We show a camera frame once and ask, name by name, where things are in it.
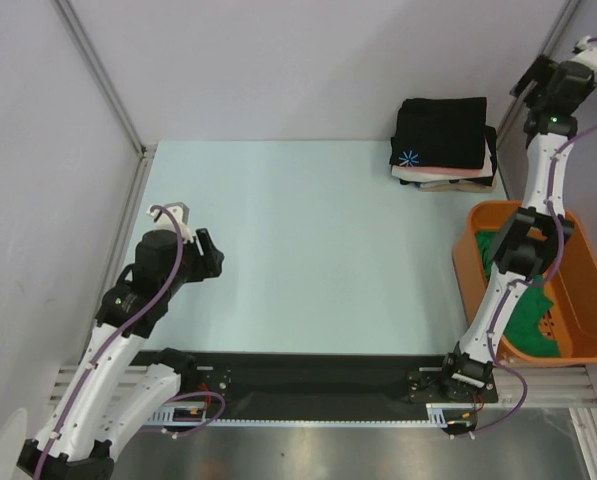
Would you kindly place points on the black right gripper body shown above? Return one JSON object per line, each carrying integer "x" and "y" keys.
{"x": 536, "y": 79}

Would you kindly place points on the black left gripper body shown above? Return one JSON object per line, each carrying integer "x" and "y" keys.
{"x": 194, "y": 267}

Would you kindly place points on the black t shirt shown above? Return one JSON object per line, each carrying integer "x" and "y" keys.
{"x": 445, "y": 133}
{"x": 492, "y": 150}

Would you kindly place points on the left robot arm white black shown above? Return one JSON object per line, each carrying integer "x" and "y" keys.
{"x": 87, "y": 432}

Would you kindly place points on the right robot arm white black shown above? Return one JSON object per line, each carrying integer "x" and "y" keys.
{"x": 529, "y": 247}

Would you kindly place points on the black folded t shirt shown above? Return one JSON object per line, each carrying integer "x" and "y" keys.
{"x": 492, "y": 150}

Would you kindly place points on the pink folded t shirt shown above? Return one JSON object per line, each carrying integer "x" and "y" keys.
{"x": 448, "y": 171}

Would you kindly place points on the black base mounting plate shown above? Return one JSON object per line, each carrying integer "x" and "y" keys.
{"x": 416, "y": 377}

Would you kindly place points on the beige folded t shirt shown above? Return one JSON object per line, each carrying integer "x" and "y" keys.
{"x": 477, "y": 185}

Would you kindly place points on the orange plastic bin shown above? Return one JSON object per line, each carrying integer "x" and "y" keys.
{"x": 572, "y": 320}

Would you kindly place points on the green t shirt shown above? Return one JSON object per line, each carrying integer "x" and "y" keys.
{"x": 522, "y": 330}

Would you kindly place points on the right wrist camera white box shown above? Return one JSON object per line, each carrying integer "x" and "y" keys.
{"x": 585, "y": 53}

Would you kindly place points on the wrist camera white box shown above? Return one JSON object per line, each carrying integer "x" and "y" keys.
{"x": 172, "y": 217}
{"x": 585, "y": 53}

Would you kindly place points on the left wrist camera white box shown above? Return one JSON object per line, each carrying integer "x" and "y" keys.
{"x": 172, "y": 217}

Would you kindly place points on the right aluminium corner post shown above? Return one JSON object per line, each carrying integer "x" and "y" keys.
{"x": 523, "y": 100}

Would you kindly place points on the aluminium corner post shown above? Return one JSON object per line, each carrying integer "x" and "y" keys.
{"x": 92, "y": 61}
{"x": 523, "y": 100}

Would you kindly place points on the left aluminium corner post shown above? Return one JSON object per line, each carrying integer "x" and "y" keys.
{"x": 92, "y": 61}

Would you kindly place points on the aluminium frame rail front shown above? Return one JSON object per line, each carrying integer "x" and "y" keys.
{"x": 547, "y": 388}

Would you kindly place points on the slotted cable duct rail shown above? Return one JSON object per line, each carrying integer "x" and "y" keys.
{"x": 406, "y": 415}

